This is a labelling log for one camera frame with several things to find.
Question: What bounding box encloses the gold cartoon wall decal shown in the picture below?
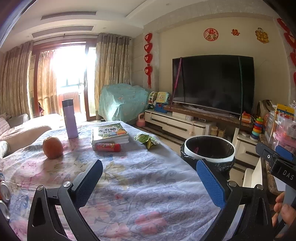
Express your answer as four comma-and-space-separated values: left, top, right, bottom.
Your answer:
255, 27, 269, 43

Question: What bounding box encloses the person's right hand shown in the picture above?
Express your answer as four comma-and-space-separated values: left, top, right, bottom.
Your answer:
272, 192, 296, 229

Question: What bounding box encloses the black flat television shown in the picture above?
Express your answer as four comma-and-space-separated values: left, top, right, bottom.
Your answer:
172, 54, 255, 115

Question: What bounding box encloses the green snack wrapper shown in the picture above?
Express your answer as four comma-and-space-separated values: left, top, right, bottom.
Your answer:
134, 133, 160, 150

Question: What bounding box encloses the brown paper bag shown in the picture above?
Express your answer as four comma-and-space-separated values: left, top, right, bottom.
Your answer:
258, 100, 273, 121

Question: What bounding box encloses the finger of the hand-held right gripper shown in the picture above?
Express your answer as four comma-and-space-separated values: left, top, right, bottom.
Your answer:
275, 145, 296, 164
255, 142, 281, 164

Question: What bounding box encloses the sheer beige curtain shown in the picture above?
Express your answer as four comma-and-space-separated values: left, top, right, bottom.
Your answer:
37, 50, 58, 115

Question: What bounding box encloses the white floral pillow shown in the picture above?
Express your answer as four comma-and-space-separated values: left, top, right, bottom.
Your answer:
0, 140, 11, 158

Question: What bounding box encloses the teal covered armchair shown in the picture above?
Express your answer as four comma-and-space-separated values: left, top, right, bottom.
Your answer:
98, 83, 149, 122

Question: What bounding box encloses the beige sofa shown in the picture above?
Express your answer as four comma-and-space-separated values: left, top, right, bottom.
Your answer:
0, 112, 67, 158

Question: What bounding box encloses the floral tablecloth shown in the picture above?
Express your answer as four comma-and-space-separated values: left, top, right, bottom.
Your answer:
0, 120, 222, 241

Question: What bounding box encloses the beige patterned curtain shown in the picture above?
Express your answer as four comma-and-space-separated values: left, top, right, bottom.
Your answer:
94, 33, 132, 120
0, 40, 34, 118

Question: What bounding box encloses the wooden balcony door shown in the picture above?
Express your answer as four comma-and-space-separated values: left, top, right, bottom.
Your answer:
31, 38, 99, 122

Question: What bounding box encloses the red candy tube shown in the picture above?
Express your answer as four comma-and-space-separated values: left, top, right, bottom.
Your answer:
94, 143, 121, 152

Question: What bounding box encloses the blue toy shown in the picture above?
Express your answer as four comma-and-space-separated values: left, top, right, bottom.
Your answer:
154, 103, 170, 113

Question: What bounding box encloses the round red wall decal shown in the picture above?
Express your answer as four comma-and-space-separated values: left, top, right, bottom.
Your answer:
203, 28, 219, 42

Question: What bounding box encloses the orange fruit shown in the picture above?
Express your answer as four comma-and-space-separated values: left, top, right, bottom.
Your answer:
43, 137, 64, 159

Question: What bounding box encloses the clear plastic storage box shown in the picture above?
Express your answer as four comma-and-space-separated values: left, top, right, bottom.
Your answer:
266, 115, 296, 160

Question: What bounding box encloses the purple thermos bottle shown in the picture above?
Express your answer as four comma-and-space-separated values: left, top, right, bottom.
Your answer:
61, 99, 79, 139

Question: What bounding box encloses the white television cabinet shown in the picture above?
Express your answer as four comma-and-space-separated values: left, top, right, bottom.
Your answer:
144, 105, 266, 167

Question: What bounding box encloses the white bin with black bag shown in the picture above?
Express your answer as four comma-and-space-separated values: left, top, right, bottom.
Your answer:
180, 136, 236, 179

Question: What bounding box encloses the orange toy phone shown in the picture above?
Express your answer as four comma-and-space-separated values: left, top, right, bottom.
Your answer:
240, 111, 253, 127

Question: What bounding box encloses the yellow green toy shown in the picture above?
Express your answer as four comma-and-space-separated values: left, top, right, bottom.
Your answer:
157, 91, 171, 105

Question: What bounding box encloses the rainbow stacking ring toy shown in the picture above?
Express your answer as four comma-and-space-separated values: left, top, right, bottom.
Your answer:
251, 116, 264, 141

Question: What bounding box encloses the yellow cardboard box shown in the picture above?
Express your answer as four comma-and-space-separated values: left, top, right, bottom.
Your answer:
276, 103, 295, 118

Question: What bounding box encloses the red hanging heart decoration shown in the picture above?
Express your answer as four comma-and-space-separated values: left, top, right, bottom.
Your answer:
144, 33, 153, 89
277, 18, 296, 86

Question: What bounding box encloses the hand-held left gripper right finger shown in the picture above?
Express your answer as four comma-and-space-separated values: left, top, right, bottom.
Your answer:
196, 159, 273, 241

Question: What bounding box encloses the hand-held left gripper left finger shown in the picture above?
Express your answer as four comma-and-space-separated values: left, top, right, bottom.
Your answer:
27, 159, 104, 241

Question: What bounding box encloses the pink striped pillow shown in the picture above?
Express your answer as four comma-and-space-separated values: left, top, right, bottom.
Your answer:
0, 116, 11, 141

